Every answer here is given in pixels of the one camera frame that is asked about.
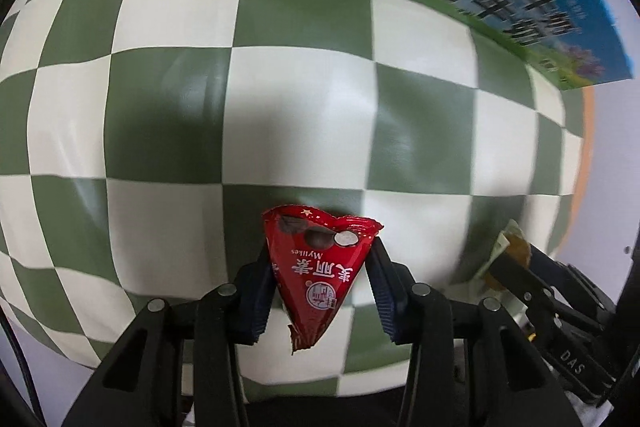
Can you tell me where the red triangular snack packet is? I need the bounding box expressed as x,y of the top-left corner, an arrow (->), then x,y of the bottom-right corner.
262,204 -> 385,354

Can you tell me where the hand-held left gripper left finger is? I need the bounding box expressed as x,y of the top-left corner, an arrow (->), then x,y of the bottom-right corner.
62,247 -> 276,427

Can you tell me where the brown yellow snack packet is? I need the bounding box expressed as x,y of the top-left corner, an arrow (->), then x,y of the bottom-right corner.
480,219 -> 532,290

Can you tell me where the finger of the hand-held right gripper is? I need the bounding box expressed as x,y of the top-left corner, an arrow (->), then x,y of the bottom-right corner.
527,244 -> 571,280
492,252 -> 556,323

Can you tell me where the green white checkered tablecloth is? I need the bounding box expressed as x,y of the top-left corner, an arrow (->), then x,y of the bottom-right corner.
0,0 -> 596,403

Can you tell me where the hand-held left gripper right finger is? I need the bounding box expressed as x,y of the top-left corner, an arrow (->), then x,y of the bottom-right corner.
366,237 -> 583,427

